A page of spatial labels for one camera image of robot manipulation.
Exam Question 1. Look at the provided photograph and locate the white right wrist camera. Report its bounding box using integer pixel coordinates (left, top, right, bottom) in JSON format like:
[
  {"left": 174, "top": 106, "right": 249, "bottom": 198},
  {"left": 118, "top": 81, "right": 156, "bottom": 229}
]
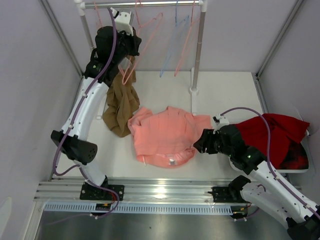
[{"left": 213, "top": 114, "right": 230, "bottom": 129}]

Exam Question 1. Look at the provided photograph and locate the white slotted cable duct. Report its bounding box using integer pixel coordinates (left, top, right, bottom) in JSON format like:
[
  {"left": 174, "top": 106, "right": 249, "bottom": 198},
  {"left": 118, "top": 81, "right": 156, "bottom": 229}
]
[{"left": 44, "top": 202, "right": 233, "bottom": 216}]

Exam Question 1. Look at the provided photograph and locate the tan brown skirt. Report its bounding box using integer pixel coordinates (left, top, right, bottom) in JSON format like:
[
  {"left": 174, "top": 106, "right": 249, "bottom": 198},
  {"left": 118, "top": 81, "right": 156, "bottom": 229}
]
[{"left": 102, "top": 69, "right": 140, "bottom": 138}]

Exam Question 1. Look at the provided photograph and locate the aluminium mounting rail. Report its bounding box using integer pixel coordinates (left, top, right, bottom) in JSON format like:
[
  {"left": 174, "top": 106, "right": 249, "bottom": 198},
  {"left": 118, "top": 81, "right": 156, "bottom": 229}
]
[{"left": 33, "top": 176, "right": 231, "bottom": 205}]

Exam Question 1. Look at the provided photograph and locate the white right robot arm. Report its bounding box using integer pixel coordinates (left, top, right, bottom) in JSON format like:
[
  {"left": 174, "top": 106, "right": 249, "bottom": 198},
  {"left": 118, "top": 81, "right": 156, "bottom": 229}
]
[{"left": 193, "top": 125, "right": 320, "bottom": 240}]

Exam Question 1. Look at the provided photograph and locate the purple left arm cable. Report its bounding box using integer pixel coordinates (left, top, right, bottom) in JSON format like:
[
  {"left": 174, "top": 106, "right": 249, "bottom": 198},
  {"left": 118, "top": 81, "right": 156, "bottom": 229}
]
[{"left": 52, "top": 7, "right": 121, "bottom": 220}]

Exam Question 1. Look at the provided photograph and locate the red garment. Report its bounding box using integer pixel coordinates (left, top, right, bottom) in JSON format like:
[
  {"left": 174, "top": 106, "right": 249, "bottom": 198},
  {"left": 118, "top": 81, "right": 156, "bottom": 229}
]
[{"left": 235, "top": 113, "right": 310, "bottom": 170}]

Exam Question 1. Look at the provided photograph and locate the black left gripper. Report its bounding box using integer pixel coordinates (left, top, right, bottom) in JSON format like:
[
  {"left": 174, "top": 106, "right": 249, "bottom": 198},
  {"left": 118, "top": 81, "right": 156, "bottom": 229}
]
[{"left": 113, "top": 26, "right": 141, "bottom": 65}]

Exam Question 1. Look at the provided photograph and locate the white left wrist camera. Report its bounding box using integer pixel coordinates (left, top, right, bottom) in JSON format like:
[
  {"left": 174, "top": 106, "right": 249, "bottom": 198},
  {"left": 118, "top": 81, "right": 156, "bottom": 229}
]
[{"left": 110, "top": 7, "right": 134, "bottom": 36}]

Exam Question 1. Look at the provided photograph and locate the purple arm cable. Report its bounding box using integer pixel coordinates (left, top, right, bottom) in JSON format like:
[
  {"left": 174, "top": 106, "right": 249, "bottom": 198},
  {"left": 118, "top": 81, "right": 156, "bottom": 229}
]
[
  {"left": 212, "top": 106, "right": 320, "bottom": 222},
  {"left": 52, "top": 7, "right": 121, "bottom": 220}
]

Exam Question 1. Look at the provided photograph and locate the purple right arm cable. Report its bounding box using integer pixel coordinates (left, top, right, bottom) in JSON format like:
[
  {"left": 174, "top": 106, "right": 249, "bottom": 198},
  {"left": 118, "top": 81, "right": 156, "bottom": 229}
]
[{"left": 212, "top": 106, "right": 320, "bottom": 222}]

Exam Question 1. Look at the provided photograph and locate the pink skirt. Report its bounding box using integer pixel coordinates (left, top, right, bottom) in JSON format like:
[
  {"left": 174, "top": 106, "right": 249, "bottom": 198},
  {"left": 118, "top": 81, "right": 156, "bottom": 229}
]
[{"left": 127, "top": 106, "right": 212, "bottom": 169}]

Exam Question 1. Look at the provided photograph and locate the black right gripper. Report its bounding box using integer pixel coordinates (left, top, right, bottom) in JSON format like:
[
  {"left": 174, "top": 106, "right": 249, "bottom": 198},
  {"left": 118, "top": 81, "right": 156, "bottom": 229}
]
[{"left": 193, "top": 128, "right": 234, "bottom": 157}]

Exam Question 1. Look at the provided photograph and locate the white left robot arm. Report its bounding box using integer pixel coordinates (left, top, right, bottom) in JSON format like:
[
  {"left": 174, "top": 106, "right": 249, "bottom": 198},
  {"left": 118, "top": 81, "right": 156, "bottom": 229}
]
[{"left": 50, "top": 26, "right": 142, "bottom": 200}]

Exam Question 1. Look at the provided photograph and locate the pink wire hanger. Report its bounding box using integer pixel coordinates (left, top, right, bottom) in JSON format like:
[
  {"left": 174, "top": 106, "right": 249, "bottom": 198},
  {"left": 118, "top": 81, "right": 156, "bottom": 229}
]
[
  {"left": 174, "top": 0, "right": 200, "bottom": 77},
  {"left": 121, "top": 0, "right": 164, "bottom": 85}
]

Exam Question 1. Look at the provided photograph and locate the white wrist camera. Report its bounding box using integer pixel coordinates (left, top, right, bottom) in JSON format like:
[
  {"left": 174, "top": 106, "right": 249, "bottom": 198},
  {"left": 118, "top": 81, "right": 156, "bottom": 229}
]
[
  {"left": 213, "top": 114, "right": 230, "bottom": 129},
  {"left": 110, "top": 7, "right": 134, "bottom": 36}
]

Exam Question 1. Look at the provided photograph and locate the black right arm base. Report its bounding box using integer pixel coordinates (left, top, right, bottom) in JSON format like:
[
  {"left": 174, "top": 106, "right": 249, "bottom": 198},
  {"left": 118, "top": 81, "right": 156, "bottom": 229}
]
[{"left": 207, "top": 175, "right": 260, "bottom": 222}]

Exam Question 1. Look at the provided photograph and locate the blue wire hanger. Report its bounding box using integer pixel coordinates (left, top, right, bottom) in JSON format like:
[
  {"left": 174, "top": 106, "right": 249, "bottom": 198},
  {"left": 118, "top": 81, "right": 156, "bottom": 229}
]
[{"left": 159, "top": 0, "right": 190, "bottom": 78}]

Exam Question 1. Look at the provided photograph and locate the pink hanger holding tan skirt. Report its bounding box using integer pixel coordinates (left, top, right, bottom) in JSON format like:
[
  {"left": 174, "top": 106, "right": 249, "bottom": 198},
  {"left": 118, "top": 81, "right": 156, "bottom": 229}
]
[{"left": 93, "top": 1, "right": 103, "bottom": 29}]

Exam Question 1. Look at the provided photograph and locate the white perforated basket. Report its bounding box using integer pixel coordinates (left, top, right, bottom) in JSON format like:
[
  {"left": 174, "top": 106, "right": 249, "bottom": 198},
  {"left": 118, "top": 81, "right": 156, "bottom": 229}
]
[{"left": 278, "top": 125, "right": 311, "bottom": 174}]

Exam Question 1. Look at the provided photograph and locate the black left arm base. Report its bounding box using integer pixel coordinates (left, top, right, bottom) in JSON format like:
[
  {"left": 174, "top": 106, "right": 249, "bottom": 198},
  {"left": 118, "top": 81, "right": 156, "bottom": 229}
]
[{"left": 79, "top": 177, "right": 125, "bottom": 202}]

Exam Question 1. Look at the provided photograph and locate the white garment rack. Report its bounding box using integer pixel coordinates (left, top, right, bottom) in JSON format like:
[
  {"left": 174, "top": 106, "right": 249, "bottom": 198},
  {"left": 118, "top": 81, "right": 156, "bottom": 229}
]
[{"left": 74, "top": 0, "right": 208, "bottom": 115}]

